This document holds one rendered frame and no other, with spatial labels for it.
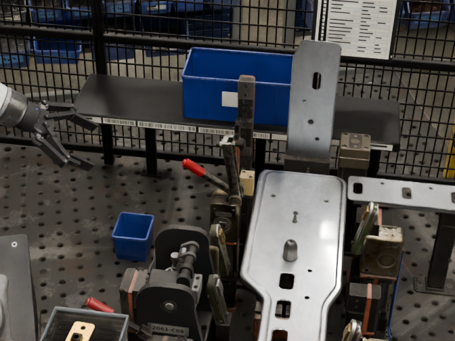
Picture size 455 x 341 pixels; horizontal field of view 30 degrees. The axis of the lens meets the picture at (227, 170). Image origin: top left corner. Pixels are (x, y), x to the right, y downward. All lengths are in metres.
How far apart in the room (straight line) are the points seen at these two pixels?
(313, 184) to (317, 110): 0.19
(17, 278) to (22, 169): 0.75
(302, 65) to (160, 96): 0.50
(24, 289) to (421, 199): 0.97
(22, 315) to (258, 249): 0.57
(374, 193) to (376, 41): 0.45
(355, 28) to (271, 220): 0.62
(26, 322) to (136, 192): 0.71
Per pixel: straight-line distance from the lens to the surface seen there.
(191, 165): 1.94
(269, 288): 1.84
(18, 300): 2.04
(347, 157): 2.18
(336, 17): 2.33
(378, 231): 1.97
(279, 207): 2.05
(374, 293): 1.87
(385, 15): 2.33
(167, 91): 2.43
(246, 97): 2.17
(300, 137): 2.19
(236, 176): 1.93
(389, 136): 2.29
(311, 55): 2.07
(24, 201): 2.60
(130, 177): 2.65
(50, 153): 2.15
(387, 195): 2.13
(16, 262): 2.05
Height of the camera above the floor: 2.28
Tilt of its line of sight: 36 degrees down
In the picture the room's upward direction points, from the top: 1 degrees clockwise
